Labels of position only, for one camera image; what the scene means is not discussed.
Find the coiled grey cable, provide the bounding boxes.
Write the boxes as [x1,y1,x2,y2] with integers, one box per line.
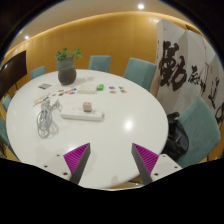
[35,98,64,140]

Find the teal chairs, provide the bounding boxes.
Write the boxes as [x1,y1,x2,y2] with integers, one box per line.
[0,54,222,169]

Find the small dark grey card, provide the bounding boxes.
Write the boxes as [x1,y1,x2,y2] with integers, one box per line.
[37,83,53,91]

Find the white flat box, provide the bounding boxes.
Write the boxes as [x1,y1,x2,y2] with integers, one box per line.
[76,82,99,95]

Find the colourful card strip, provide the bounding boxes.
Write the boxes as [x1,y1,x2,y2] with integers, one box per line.
[32,93,51,107]

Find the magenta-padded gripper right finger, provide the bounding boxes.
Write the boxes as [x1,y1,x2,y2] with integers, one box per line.
[131,142,183,186]

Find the black bag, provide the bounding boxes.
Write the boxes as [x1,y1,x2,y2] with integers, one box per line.
[162,111,190,161]

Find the dark wall fixture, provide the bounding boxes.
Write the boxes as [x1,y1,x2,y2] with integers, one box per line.
[185,23,201,35]

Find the potted plant in dark vase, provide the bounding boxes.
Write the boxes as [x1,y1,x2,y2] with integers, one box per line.
[54,46,84,86]

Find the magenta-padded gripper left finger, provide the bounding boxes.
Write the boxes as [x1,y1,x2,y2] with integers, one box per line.
[43,142,92,185]

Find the white power strip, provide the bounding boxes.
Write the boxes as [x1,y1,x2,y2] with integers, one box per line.
[60,106,106,122]

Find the white calligraphy folding screen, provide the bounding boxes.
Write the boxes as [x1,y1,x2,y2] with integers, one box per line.
[149,18,224,134]

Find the round ceiling lights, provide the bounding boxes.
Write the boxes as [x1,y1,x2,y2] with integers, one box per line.
[23,3,146,41]

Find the black television screen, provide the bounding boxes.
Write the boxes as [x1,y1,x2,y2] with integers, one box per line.
[0,49,29,98]

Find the small pinkish charger block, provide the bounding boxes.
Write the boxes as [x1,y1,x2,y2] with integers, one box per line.
[82,101,93,113]

